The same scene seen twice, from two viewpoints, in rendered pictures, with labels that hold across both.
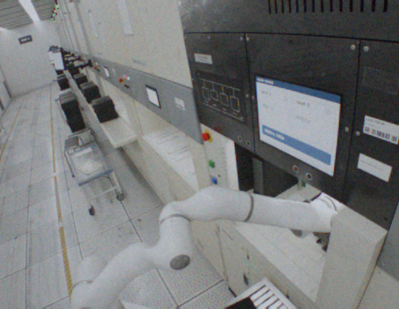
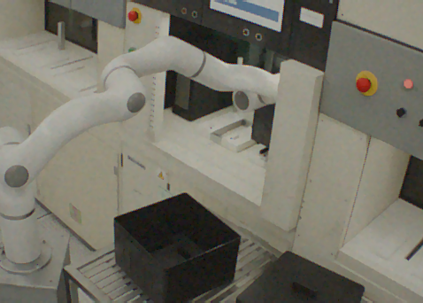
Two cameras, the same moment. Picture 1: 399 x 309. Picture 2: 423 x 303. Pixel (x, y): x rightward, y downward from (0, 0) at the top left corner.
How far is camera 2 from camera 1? 1.04 m
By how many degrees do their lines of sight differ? 22
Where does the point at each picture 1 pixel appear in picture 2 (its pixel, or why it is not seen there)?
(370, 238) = (311, 74)
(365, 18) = not seen: outside the picture
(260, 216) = (211, 71)
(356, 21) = not seen: outside the picture
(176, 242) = (134, 81)
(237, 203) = (192, 52)
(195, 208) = (154, 51)
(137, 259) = (84, 107)
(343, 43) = not seen: outside the picture
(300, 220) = (249, 81)
